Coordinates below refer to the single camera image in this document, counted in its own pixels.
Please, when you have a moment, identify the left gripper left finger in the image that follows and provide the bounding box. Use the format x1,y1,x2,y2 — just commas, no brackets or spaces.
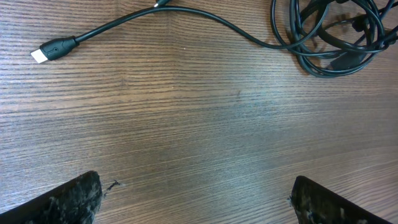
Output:
1,170,103,224

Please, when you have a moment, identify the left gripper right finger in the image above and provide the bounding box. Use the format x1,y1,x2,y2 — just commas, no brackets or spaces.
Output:
289,175,391,224

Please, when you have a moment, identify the black multi-plug cable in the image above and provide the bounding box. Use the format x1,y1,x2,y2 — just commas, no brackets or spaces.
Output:
30,0,398,78

